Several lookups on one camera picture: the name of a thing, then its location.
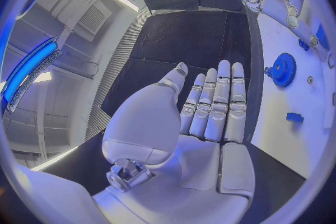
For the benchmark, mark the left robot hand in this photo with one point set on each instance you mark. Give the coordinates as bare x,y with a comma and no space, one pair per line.
194,165

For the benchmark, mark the white task board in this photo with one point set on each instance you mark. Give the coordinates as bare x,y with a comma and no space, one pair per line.
278,135

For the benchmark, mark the small blue plug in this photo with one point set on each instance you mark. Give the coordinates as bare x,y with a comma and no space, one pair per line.
304,43

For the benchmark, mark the small blue peg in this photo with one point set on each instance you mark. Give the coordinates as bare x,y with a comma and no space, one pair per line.
268,71

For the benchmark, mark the long blue block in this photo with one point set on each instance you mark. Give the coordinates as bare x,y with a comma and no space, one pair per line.
321,36

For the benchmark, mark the blue gear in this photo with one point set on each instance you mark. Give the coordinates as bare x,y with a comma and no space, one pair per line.
284,70

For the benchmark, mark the glowing light bar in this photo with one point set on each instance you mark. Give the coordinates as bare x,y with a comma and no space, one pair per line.
28,70

